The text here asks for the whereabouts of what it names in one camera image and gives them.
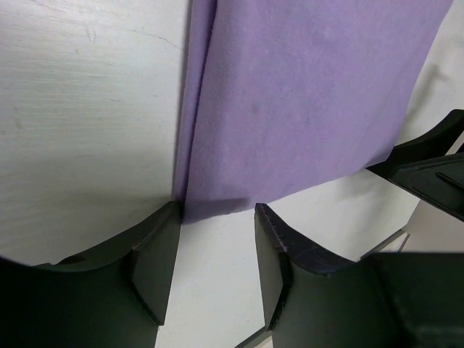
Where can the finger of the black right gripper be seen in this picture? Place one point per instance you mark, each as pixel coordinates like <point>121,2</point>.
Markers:
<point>433,144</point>
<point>437,181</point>

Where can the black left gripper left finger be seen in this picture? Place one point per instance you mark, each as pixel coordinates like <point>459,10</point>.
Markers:
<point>114,294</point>

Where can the purple t shirt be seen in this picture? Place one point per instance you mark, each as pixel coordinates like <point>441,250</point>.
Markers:
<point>281,96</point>

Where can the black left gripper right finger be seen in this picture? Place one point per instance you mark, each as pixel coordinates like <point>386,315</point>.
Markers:
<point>313,297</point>

